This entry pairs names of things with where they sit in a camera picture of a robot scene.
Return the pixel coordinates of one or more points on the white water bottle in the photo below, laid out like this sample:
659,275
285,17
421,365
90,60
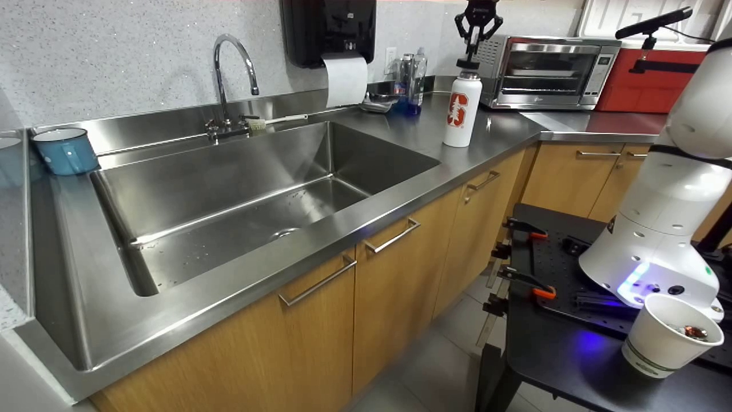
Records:
462,107

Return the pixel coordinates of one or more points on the stainless steel sink basin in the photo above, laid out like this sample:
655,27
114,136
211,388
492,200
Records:
184,214

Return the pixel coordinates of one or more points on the cabinet door handle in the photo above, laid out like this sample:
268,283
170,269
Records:
472,189
378,247
315,286

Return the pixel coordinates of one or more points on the black camera on stand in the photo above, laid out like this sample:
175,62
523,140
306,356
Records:
651,27

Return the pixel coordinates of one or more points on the orange handled clamp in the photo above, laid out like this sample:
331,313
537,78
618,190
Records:
539,289
530,229

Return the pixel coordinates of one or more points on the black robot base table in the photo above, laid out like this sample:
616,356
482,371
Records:
570,346

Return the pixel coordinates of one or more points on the black paper towel dispenser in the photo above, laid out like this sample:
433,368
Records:
329,29

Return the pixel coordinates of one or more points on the white paper cup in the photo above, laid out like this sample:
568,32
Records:
669,336

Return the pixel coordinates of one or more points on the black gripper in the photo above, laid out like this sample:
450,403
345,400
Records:
482,20

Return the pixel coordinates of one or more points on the white paper towel sheet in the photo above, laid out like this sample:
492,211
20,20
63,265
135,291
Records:
346,80

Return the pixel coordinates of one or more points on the blue cup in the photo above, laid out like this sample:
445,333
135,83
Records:
64,149

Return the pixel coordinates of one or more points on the silver metal bowl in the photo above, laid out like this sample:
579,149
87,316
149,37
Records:
381,96

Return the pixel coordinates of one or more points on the silver toaster oven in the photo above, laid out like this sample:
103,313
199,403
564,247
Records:
530,71

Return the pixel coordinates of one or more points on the blue glass container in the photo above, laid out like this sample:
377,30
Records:
410,83

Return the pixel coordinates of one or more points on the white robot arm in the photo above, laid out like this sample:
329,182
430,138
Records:
645,247

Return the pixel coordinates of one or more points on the red cabinet box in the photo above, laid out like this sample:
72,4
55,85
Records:
648,80

